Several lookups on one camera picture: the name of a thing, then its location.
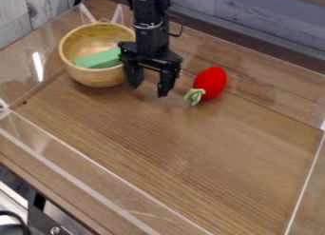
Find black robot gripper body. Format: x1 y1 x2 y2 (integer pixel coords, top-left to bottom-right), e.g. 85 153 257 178
118 21 182 70

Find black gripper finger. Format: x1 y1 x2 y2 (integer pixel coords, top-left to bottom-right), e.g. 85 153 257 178
157 69 178 97
122 60 145 88

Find red plush strawberry toy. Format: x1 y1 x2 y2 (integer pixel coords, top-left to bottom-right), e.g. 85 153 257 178
184 67 227 106

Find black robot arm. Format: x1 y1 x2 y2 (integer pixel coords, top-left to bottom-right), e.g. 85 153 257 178
118 0 182 97

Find green rectangular block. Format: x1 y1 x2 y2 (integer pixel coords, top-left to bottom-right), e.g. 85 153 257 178
73 47 121 69

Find wooden bowl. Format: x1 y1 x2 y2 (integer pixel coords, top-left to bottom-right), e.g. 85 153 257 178
58 23 134 88

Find clear acrylic table enclosure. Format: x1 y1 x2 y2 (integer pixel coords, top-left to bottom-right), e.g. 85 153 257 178
0 7 325 235

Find black table leg bracket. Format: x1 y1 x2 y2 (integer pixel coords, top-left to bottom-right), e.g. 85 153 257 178
26 193 72 235

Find black cable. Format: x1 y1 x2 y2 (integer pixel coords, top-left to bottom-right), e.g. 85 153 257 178
0 209 30 235

